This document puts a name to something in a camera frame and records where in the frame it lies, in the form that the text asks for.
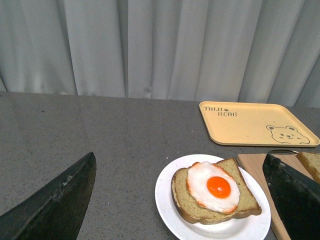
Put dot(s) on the white round plate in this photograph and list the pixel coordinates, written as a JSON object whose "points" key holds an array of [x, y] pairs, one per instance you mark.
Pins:
{"points": [[253, 227]]}

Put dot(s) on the yellow bear tray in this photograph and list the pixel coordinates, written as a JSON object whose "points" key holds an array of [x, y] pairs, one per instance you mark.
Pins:
{"points": [[255, 124]]}

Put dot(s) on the bread slice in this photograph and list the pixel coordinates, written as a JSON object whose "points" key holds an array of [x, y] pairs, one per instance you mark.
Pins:
{"points": [[191, 212], [311, 162]]}

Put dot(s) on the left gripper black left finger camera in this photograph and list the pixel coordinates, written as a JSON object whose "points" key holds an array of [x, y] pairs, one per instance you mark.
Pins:
{"points": [[57, 210]]}

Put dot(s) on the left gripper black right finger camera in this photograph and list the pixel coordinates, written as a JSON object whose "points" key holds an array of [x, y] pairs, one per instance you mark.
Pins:
{"points": [[296, 198]]}

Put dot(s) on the grey pleated curtain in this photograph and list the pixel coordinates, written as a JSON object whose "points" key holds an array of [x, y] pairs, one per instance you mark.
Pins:
{"points": [[256, 51]]}

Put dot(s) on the wooden cutting board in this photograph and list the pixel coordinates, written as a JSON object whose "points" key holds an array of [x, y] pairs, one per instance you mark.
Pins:
{"points": [[253, 164]]}

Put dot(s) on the fried egg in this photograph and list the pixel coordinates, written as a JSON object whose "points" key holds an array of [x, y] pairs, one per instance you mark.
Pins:
{"points": [[212, 187]]}

